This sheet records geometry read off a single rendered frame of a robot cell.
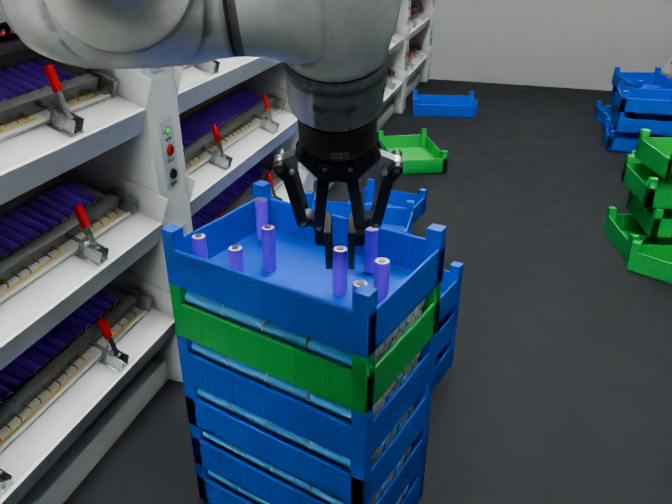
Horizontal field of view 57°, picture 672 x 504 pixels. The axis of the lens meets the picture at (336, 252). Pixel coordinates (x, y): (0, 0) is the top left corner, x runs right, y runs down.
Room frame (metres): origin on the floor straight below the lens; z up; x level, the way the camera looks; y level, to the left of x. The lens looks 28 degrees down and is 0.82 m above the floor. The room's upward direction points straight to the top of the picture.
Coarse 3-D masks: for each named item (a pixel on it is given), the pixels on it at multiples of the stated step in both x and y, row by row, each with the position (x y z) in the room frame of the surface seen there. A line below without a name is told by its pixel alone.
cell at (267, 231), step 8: (264, 232) 0.73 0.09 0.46; (272, 232) 0.73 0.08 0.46; (264, 240) 0.73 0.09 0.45; (272, 240) 0.73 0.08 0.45; (264, 248) 0.73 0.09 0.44; (272, 248) 0.73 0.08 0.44; (264, 256) 0.73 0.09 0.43; (272, 256) 0.73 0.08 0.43; (264, 264) 0.73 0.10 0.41; (272, 264) 0.73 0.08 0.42
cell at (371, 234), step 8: (368, 232) 0.72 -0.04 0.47; (376, 232) 0.72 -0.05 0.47; (368, 240) 0.72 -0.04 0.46; (376, 240) 0.72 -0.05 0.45; (368, 248) 0.72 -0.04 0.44; (376, 248) 0.72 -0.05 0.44; (368, 256) 0.72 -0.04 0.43; (376, 256) 0.72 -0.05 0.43; (368, 264) 0.72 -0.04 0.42; (368, 272) 0.72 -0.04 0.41
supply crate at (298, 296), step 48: (240, 240) 0.82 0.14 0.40; (288, 240) 0.82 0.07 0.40; (336, 240) 0.80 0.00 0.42; (384, 240) 0.76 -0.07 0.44; (432, 240) 0.70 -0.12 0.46; (192, 288) 0.68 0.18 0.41; (240, 288) 0.64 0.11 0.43; (288, 288) 0.60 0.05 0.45; (432, 288) 0.69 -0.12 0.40; (336, 336) 0.56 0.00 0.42; (384, 336) 0.58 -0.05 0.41
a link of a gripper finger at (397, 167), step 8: (392, 152) 0.60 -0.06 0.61; (400, 152) 0.60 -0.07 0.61; (392, 168) 0.59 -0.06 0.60; (400, 168) 0.59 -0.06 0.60; (384, 176) 0.59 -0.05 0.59; (392, 176) 0.59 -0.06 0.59; (384, 184) 0.60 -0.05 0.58; (392, 184) 0.60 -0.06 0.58; (376, 192) 0.62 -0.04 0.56; (384, 192) 0.60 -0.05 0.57; (376, 200) 0.61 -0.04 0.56; (384, 200) 0.61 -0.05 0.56; (376, 208) 0.61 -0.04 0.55; (384, 208) 0.61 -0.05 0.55; (376, 216) 0.62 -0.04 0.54; (376, 224) 0.62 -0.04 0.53
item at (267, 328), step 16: (192, 304) 0.71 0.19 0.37; (208, 304) 0.68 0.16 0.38; (240, 320) 0.65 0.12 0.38; (256, 320) 0.64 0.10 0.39; (272, 336) 0.63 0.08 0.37; (288, 336) 0.61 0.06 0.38; (304, 336) 0.60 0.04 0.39; (400, 336) 0.64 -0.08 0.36; (320, 352) 0.58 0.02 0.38; (336, 352) 0.58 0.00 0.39; (384, 352) 0.60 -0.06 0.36
